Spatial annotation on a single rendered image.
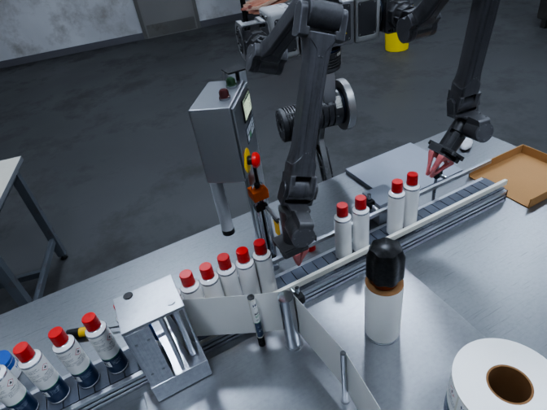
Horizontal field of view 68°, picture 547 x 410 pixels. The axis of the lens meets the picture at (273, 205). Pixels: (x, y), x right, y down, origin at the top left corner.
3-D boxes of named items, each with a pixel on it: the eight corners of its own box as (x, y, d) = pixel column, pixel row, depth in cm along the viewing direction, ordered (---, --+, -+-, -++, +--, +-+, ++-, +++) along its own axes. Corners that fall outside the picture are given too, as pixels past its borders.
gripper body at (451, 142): (451, 156, 120) (466, 134, 118) (426, 144, 127) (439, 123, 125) (461, 163, 123) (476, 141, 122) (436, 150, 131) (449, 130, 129)
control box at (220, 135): (207, 184, 98) (186, 110, 86) (223, 149, 111) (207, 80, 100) (248, 182, 96) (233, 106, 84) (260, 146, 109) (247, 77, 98)
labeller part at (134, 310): (122, 337, 83) (120, 334, 82) (113, 301, 91) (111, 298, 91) (185, 307, 87) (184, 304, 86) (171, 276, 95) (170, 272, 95)
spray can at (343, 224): (342, 263, 126) (339, 212, 114) (332, 255, 130) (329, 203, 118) (355, 257, 128) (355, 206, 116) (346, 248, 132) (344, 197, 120)
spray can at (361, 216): (359, 256, 128) (358, 205, 116) (349, 247, 132) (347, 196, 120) (372, 250, 129) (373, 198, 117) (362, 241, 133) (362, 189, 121)
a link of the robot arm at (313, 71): (339, 10, 90) (294, 2, 86) (352, 7, 85) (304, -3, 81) (311, 197, 102) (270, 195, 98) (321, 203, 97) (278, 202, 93)
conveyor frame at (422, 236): (24, 447, 98) (13, 438, 95) (24, 407, 107) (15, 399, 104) (505, 200, 148) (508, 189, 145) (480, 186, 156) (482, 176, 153)
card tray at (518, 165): (528, 208, 143) (531, 199, 140) (468, 176, 162) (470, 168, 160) (584, 179, 152) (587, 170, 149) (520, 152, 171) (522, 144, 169)
